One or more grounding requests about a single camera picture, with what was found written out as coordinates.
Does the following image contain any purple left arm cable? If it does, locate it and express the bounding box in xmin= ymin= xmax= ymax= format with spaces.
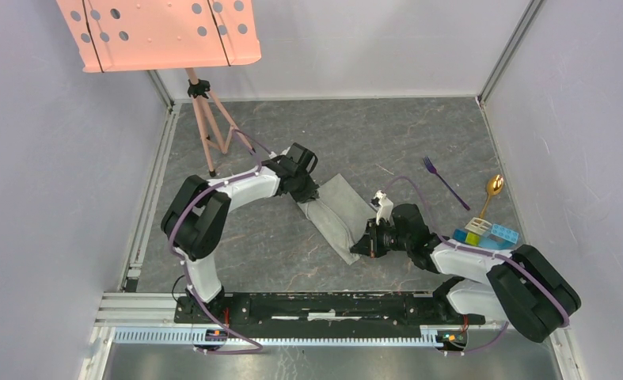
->
xmin=167 ymin=128 xmax=278 ymax=356

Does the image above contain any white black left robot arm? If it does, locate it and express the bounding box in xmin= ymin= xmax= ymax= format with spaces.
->
xmin=161 ymin=142 xmax=319 ymax=323

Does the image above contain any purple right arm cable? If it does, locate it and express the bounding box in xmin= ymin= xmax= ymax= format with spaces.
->
xmin=383 ymin=175 xmax=572 ymax=358

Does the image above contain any pink music stand tripod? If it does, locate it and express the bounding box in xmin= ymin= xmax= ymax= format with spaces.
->
xmin=57 ymin=0 xmax=261 ymax=176

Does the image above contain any white lattice toy piece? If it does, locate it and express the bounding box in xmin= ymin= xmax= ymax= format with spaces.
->
xmin=465 ymin=217 xmax=492 ymax=236

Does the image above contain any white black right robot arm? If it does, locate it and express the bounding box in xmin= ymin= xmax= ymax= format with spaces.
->
xmin=350 ymin=203 xmax=582 ymax=343

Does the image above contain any blue toy brick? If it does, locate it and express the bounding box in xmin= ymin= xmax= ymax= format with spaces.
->
xmin=478 ymin=224 xmax=520 ymax=250

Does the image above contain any purple metal fork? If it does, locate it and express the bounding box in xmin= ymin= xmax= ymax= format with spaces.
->
xmin=423 ymin=156 xmax=471 ymax=211

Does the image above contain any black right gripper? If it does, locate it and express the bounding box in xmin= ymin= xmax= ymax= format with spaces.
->
xmin=351 ymin=217 xmax=412 ymax=258

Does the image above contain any grey cloth napkin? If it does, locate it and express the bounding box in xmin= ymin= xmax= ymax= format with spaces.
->
xmin=298 ymin=174 xmax=376 ymax=265

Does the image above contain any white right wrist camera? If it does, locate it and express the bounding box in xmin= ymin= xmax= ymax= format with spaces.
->
xmin=370 ymin=190 xmax=394 ymax=225

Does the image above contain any aluminium frame rail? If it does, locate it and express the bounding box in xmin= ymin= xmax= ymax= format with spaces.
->
xmin=96 ymin=292 xmax=500 ymax=350

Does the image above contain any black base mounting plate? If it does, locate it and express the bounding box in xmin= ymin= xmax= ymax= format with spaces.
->
xmin=173 ymin=291 xmax=486 ymax=340

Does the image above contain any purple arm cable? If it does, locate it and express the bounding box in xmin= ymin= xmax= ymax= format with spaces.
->
xmin=383 ymin=175 xmax=572 ymax=358
xmin=167 ymin=128 xmax=278 ymax=356

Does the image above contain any gold spoon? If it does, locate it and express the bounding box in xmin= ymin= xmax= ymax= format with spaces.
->
xmin=479 ymin=174 xmax=504 ymax=219

